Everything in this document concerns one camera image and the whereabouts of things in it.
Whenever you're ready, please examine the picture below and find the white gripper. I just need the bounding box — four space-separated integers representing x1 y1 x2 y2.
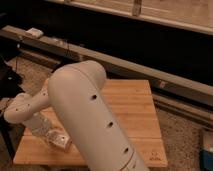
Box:
22 112 56 144

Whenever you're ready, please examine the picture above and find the clear labelled plastic bottle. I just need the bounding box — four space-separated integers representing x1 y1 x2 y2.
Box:
51 130 71 150

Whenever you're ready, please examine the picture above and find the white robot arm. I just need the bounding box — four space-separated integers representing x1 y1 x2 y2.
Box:
4 60 150 171

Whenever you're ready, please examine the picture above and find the black stand on left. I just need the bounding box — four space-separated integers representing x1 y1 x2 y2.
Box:
0 55 23 159

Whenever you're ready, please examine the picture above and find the small white box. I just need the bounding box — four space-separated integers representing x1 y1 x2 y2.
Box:
26 28 43 38

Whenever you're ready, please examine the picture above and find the blue and white container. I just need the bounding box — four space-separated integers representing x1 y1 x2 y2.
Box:
200 129 213 171

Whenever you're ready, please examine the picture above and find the light wooden shelf ledge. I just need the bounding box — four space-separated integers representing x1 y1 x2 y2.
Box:
47 0 213 36

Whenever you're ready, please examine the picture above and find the long grey rail beam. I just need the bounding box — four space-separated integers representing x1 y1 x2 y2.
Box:
0 25 213 107

